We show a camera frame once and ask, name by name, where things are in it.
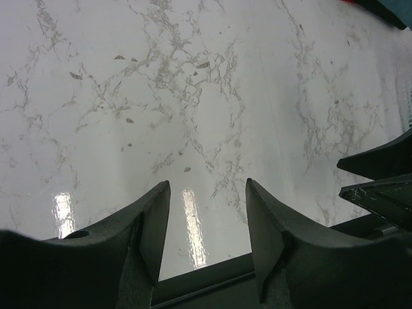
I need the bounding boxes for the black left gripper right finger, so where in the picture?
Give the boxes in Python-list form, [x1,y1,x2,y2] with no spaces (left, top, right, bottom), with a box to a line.
[245,179,411,308]

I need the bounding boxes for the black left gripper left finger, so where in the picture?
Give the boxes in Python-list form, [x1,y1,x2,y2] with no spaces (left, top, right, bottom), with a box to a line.
[1,181,170,308]

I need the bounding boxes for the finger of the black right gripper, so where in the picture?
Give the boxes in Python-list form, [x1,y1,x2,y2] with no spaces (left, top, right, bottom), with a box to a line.
[337,129,411,180]
[339,178,411,232]

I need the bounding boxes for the white plastic laundry basket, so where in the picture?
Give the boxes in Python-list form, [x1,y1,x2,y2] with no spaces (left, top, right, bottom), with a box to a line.
[393,46,412,131]

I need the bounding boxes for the folded grey-blue t-shirt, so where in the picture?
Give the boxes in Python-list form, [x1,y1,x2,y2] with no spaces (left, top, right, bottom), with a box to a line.
[380,0,412,28]

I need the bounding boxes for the folded black t-shirt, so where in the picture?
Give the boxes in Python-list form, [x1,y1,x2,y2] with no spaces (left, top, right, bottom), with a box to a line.
[353,0,407,30]

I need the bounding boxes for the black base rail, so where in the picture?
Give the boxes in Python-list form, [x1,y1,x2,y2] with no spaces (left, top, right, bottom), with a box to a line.
[151,214,402,309]

